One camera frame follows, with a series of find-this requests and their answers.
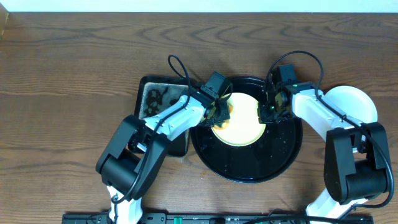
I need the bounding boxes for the black round tray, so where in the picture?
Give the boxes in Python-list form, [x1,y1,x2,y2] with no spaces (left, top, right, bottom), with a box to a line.
[190,77,303,183]

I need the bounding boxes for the black rectangular soapy tray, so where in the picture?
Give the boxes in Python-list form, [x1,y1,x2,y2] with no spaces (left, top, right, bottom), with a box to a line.
[134,76,189,157]

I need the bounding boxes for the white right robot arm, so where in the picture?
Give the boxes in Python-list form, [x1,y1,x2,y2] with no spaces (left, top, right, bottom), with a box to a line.
[259,85,395,223]

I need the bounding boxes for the yellow plate with ketchup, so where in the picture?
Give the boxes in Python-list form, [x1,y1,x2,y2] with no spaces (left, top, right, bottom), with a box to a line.
[211,93,266,147]

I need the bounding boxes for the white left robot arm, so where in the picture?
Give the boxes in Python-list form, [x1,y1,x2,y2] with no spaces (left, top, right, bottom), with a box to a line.
[95,92,229,223]

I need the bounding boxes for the orange green scrub sponge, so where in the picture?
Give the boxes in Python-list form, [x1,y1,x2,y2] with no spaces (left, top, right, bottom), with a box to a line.
[213,103,233,130]

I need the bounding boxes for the light blue plate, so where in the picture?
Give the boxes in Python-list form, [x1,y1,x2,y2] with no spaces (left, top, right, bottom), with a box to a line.
[325,86,378,123]

